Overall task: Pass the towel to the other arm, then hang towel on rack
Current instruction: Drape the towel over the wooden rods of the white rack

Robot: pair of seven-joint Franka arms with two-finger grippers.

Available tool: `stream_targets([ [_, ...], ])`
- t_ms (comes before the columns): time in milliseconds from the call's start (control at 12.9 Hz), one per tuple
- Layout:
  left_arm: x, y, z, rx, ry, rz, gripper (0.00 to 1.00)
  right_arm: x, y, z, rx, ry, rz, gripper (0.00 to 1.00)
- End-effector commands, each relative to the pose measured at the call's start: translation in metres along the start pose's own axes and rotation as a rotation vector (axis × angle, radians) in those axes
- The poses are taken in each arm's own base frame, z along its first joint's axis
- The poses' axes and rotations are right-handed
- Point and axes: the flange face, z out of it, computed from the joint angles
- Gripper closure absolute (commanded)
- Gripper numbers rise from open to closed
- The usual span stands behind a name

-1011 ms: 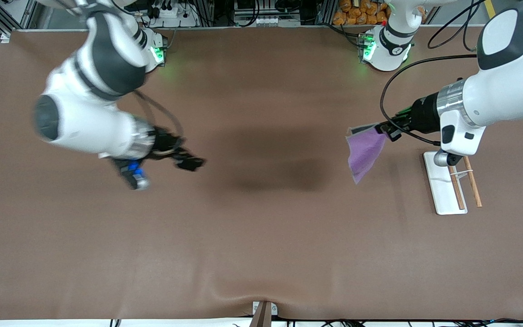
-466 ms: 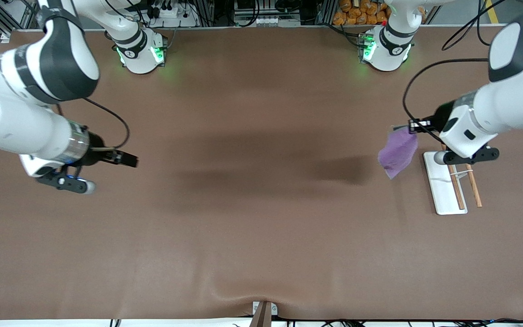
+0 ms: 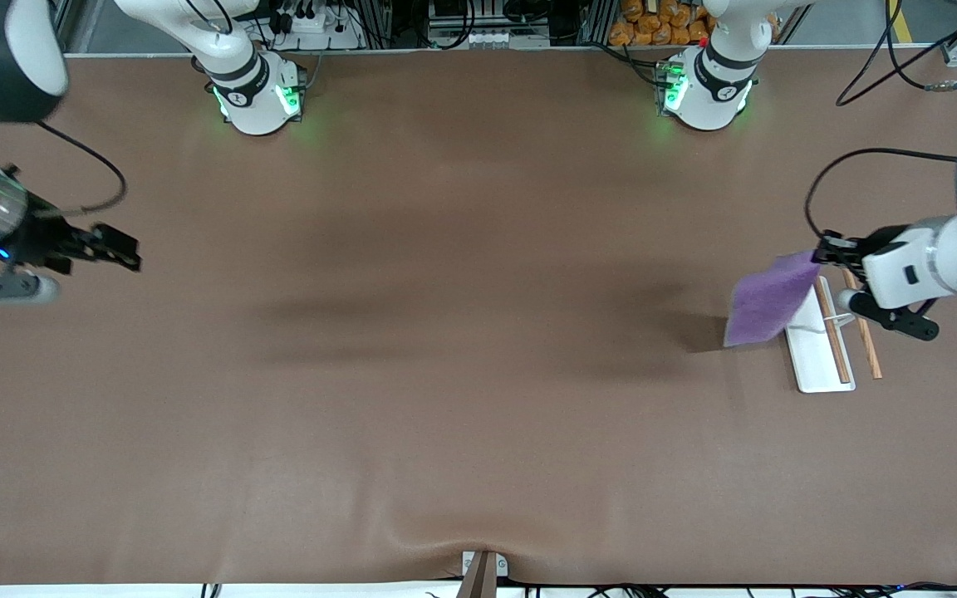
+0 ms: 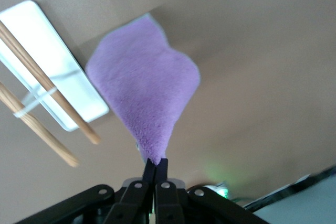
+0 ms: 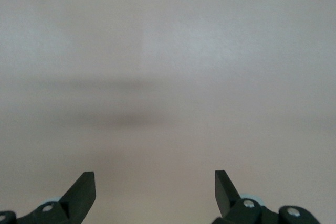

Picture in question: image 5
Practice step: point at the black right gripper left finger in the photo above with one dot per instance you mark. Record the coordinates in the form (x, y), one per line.
(78, 200)

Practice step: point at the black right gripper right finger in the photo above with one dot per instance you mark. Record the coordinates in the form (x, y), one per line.
(228, 200)

